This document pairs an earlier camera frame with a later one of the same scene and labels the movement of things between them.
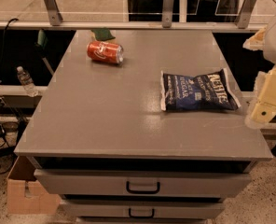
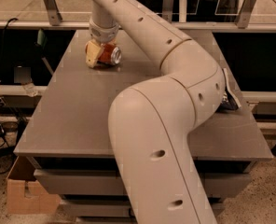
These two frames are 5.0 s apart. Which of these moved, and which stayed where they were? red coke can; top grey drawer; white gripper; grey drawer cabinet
Moved: white gripper
Stayed: grey drawer cabinet; red coke can; top grey drawer
